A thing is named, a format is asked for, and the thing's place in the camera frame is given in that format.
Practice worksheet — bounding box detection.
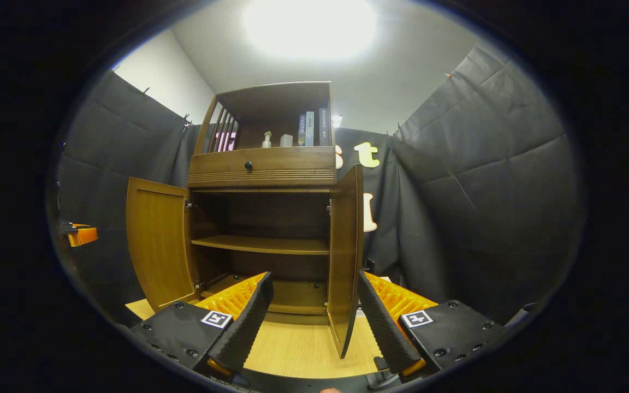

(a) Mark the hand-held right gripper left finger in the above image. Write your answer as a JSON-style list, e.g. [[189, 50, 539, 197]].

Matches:
[[129, 271, 274, 378]]

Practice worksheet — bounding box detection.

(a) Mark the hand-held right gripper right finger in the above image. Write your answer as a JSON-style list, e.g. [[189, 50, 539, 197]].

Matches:
[[357, 270, 506, 377]]

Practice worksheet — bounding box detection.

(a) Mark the wooden shoe cabinet door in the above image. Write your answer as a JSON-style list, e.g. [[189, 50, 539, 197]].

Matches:
[[125, 176, 200, 313], [327, 164, 365, 359]]

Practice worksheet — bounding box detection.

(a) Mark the wooden double-door shoe cabinet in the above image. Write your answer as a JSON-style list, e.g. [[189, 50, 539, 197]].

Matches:
[[186, 81, 342, 325]]

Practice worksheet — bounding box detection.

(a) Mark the black backdrop cloth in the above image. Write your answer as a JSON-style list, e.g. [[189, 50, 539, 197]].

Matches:
[[47, 44, 588, 328]]

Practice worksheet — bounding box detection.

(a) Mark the wooden drawer with black knob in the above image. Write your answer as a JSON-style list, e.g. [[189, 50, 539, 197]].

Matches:
[[189, 146, 337, 174]]

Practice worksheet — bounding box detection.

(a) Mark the ceiling light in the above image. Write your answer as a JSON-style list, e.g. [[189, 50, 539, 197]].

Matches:
[[244, 0, 378, 61]]

